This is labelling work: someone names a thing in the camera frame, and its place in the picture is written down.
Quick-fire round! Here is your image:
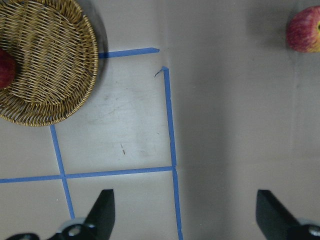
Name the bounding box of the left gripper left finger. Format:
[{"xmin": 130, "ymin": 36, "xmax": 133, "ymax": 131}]
[{"xmin": 52, "ymin": 189, "xmax": 116, "ymax": 240}]

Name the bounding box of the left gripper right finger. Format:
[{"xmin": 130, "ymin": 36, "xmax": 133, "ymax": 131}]
[{"xmin": 255, "ymin": 189, "xmax": 320, "ymax": 240}]

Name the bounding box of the yellow red apple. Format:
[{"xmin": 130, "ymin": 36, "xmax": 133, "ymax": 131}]
[{"xmin": 286, "ymin": 5, "xmax": 320, "ymax": 53}]

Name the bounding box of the brown wicker basket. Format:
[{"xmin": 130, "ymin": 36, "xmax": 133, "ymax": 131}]
[{"xmin": 0, "ymin": 0, "xmax": 99, "ymax": 127}]

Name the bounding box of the dark red apple in basket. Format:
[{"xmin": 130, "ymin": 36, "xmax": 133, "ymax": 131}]
[{"xmin": 0, "ymin": 48, "xmax": 16, "ymax": 89}]

